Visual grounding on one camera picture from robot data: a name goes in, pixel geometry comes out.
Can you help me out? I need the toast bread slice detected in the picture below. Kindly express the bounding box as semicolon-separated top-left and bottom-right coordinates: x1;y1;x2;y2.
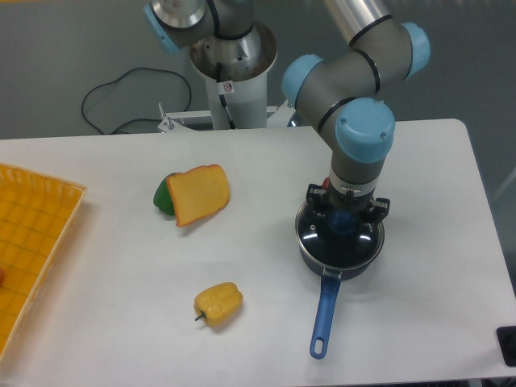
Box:
165;164;231;227

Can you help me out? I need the blue saucepan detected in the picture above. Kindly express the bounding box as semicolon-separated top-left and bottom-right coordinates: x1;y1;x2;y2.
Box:
296;225;386;360

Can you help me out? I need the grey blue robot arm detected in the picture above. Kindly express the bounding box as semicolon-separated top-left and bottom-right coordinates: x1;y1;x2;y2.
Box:
144;1;431;223

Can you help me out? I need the green bell pepper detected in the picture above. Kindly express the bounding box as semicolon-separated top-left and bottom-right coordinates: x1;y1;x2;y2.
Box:
153;173;176;216

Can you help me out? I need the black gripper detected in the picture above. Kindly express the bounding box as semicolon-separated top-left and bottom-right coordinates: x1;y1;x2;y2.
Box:
306;184;390;224

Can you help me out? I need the black device at table edge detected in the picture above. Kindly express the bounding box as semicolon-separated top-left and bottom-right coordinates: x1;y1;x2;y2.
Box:
496;326;516;368

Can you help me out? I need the yellow woven basket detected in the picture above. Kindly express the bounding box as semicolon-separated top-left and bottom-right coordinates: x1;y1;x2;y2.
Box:
1;164;87;353

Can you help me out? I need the yellow bell pepper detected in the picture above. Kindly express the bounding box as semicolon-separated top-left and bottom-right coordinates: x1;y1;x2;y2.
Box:
193;282;243;327

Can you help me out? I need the black cable on floor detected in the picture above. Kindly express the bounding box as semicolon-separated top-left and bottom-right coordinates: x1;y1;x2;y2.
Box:
81;67;193;135

